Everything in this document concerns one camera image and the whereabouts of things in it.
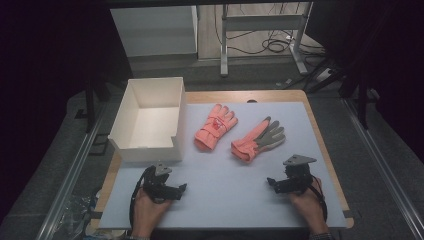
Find pink glove with red emblem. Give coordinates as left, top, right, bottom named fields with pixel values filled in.
left=194, top=103, right=239, bottom=152

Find pale blue table mat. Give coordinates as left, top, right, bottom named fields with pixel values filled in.
left=98, top=101, right=349, bottom=230

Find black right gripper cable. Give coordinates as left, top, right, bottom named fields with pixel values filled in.
left=309, top=176, right=329, bottom=224

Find white cabinet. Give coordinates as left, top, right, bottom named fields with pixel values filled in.
left=110, top=5, right=200, bottom=58

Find person's right hand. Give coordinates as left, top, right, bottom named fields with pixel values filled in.
left=288, top=177, right=330, bottom=235

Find aluminium rail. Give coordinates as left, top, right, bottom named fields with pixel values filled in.
left=35, top=102, right=108, bottom=240
left=342, top=98, right=424, bottom=240

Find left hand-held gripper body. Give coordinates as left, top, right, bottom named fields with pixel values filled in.
left=141, top=162, right=179, bottom=205

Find white box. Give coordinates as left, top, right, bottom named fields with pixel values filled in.
left=107, top=77, right=187, bottom=164

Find white power strip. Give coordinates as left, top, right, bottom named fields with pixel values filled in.
left=314, top=67, right=333, bottom=83

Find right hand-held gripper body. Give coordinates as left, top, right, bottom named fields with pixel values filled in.
left=281, top=154, right=318, bottom=196

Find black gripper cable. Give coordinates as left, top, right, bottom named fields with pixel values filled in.
left=309, top=176, right=329, bottom=224
left=128, top=165, right=155, bottom=232

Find pink glove with grey palm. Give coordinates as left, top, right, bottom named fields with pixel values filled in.
left=230, top=116, right=287, bottom=164

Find grey metal desk frame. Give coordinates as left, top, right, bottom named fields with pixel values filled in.
left=219, top=1, right=315, bottom=78

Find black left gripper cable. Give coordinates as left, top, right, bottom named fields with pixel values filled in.
left=128, top=165, right=155, bottom=232

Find black stand leg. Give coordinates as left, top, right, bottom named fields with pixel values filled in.
left=339, top=74, right=372, bottom=130
left=83, top=79, right=112, bottom=134

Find person's left hand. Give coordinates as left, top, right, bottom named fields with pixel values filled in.
left=132, top=187, right=173, bottom=238

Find clear plastic bag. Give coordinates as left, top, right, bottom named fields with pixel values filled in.
left=59, top=194, right=102, bottom=240

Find black floor cables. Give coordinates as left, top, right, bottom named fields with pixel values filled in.
left=213, top=3, right=327, bottom=57

